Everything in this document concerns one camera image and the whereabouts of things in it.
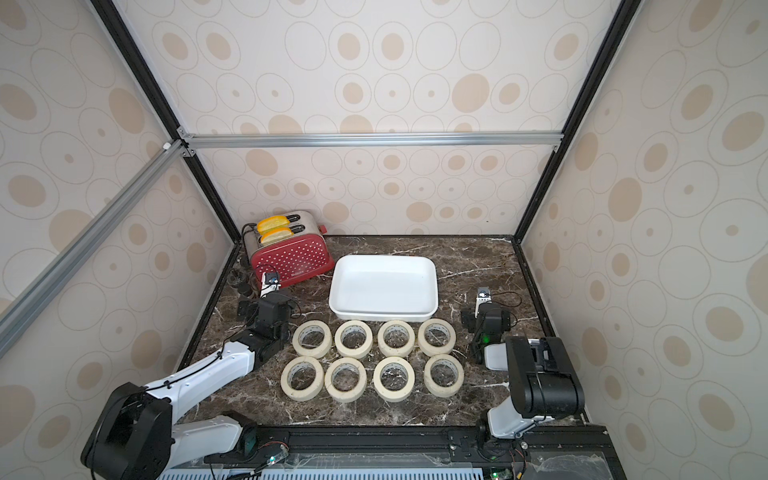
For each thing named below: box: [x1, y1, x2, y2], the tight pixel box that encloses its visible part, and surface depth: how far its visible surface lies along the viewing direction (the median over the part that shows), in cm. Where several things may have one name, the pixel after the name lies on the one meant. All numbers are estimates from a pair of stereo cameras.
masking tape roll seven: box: [424, 353, 465, 398], surface depth 86 cm
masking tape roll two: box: [373, 356, 416, 403], surface depth 85 cm
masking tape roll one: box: [280, 356, 324, 402], surface depth 85 cm
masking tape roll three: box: [292, 320, 333, 359], surface depth 89 cm
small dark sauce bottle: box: [227, 269, 253, 298], surface depth 96 cm
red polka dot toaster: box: [244, 210, 335, 288], surface depth 98 cm
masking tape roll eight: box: [324, 357, 368, 403], surface depth 85 cm
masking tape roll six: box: [377, 320, 416, 359], surface depth 93 cm
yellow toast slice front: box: [260, 227, 294, 244], surface depth 94 cm
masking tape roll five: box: [334, 320, 373, 359], surface depth 92 cm
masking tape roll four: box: [418, 318, 457, 357], surface depth 91 cm
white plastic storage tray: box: [329, 254, 439, 323], surface depth 108 cm
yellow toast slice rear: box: [257, 215, 290, 235], surface depth 97 cm
